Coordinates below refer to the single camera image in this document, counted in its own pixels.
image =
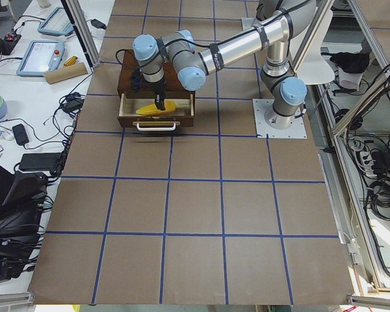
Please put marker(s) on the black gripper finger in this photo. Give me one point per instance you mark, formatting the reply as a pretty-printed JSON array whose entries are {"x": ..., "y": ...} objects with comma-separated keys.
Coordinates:
[{"x": 159, "y": 101}]

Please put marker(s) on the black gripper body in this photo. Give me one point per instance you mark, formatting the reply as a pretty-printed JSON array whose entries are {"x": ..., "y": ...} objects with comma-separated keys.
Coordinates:
[{"x": 156, "y": 88}]

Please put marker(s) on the yellow toy corn cob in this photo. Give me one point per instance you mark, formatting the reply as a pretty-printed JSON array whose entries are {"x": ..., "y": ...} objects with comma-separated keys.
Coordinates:
[{"x": 151, "y": 110}]

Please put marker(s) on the white metal drawer handle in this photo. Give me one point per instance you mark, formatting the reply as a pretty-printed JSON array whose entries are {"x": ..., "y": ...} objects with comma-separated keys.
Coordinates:
[{"x": 157, "y": 126}]

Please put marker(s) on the light wood pull-out drawer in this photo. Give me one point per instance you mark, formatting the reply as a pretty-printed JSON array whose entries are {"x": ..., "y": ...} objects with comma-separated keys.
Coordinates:
[{"x": 184, "y": 113}]

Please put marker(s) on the dark brown wooden drawer cabinet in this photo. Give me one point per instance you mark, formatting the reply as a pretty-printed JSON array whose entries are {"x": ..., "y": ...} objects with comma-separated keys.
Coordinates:
[{"x": 129, "y": 64}]

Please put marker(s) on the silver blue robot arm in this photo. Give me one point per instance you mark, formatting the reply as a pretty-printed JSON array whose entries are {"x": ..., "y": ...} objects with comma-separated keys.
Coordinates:
[{"x": 275, "y": 25}]

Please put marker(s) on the brown cardboard tube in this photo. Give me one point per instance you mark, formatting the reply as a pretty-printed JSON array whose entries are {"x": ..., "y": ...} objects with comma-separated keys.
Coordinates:
[{"x": 65, "y": 73}]

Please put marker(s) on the gold cylindrical tool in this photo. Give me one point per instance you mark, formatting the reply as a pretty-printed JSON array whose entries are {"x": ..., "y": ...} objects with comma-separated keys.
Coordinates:
[{"x": 71, "y": 61}]

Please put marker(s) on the blue teach pendant far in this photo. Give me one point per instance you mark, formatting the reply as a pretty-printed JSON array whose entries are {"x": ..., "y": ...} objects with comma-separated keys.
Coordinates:
[{"x": 56, "y": 24}]

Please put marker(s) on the blue teach pendant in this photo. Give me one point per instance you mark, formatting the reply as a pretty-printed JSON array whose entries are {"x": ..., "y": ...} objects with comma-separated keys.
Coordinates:
[
  {"x": 41, "y": 56},
  {"x": 56, "y": 24}
]

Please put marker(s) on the blue teach pendant near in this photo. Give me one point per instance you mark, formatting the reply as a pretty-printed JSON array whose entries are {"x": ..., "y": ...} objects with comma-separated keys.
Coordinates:
[{"x": 41, "y": 56}]

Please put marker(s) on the black power adapter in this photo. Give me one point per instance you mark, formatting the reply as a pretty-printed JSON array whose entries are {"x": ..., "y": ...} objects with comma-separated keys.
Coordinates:
[{"x": 31, "y": 162}]

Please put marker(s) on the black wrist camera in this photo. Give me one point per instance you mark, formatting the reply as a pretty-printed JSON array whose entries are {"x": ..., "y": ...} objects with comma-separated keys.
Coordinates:
[{"x": 135, "y": 80}]

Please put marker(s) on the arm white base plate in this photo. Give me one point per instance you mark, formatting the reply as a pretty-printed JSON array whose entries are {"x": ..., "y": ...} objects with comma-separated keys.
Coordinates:
[{"x": 268, "y": 124}]

